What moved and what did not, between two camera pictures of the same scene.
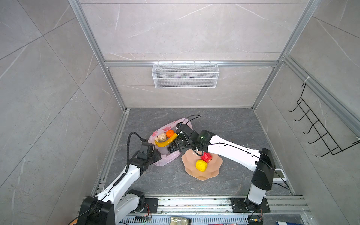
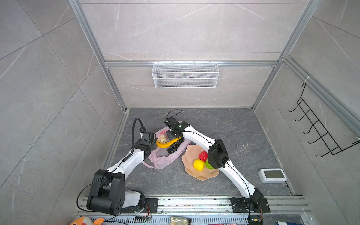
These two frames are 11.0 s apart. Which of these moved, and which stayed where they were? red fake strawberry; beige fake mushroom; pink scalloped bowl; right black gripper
Moved: right black gripper
Stayed: red fake strawberry; beige fake mushroom; pink scalloped bowl
